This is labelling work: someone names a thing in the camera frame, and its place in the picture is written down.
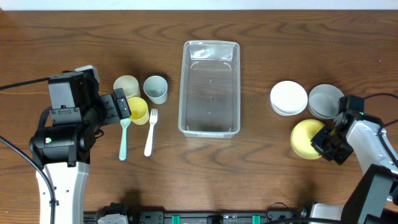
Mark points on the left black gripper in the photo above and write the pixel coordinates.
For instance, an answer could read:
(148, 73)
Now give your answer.
(112, 108)

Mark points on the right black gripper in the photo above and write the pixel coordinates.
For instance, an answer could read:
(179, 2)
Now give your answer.
(323, 144)

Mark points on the yellow plastic cup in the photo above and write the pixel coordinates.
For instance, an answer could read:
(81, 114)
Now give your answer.
(139, 110)

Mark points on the white plastic cup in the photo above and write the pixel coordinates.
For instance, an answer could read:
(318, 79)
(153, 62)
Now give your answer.
(129, 84)

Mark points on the yellow plastic bowl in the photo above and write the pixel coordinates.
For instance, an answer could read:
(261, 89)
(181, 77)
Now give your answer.
(301, 136)

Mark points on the grey plastic bowl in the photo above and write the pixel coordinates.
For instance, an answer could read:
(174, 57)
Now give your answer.
(323, 101)

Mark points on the white plastic bowl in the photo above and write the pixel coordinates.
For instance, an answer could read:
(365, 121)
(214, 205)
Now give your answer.
(288, 98)

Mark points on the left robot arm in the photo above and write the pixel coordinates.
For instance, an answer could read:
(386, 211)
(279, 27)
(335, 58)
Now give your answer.
(65, 135)

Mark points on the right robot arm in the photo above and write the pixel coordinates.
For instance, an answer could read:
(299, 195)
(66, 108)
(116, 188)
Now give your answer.
(356, 132)

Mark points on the clear plastic container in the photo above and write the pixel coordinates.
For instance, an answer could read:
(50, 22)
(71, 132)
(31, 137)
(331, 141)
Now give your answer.
(210, 89)

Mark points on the mint green plastic spoon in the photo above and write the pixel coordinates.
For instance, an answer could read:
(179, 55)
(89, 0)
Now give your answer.
(123, 146)

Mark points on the white plastic fork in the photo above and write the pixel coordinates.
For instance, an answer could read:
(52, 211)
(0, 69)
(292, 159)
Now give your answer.
(152, 121)

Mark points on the grey plastic cup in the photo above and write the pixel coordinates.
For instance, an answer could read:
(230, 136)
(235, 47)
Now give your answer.
(156, 88)

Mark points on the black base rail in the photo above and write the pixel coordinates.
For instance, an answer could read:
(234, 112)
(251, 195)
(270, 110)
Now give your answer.
(209, 218)

